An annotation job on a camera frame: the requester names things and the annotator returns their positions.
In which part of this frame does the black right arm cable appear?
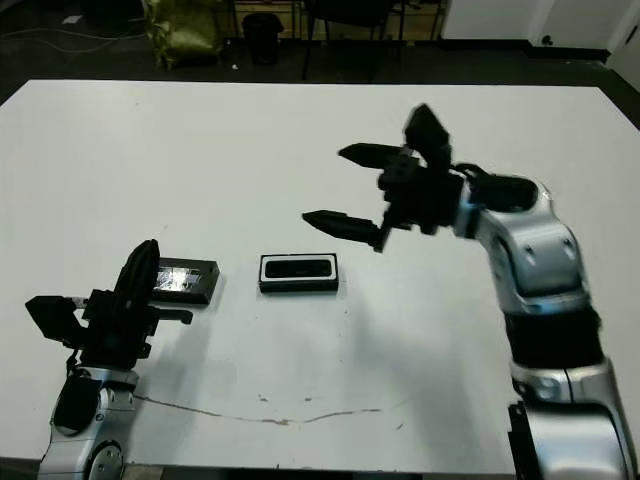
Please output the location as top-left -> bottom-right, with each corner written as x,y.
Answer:
449,162 -> 496,182

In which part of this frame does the crinkled plastic bag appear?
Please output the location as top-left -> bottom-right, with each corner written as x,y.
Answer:
142,0 -> 226,70

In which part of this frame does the black folding chair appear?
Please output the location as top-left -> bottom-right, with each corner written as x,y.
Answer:
302,0 -> 406,84

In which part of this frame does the black trash bin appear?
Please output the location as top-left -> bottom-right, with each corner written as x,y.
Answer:
242,13 -> 284,66

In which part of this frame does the black box lid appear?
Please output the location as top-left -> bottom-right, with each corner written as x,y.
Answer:
152,256 -> 221,306

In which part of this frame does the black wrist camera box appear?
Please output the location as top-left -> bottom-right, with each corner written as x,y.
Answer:
24,295 -> 85,347
402,103 -> 455,172

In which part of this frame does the thin white floor cable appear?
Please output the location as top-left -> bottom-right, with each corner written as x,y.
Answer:
0,25 -> 146,55

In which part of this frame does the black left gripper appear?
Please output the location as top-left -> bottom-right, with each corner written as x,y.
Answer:
63,239 -> 195,371

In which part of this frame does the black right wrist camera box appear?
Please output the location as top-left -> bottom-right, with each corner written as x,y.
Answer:
402,103 -> 455,172

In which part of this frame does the black box with white insert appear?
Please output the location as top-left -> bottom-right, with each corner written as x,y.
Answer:
258,253 -> 340,295

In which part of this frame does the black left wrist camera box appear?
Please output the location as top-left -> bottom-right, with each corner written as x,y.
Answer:
24,295 -> 85,347

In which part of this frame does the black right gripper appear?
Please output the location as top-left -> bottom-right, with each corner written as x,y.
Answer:
301,142 -> 466,255

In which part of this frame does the slim black camera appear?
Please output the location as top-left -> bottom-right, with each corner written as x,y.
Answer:
264,258 -> 332,279

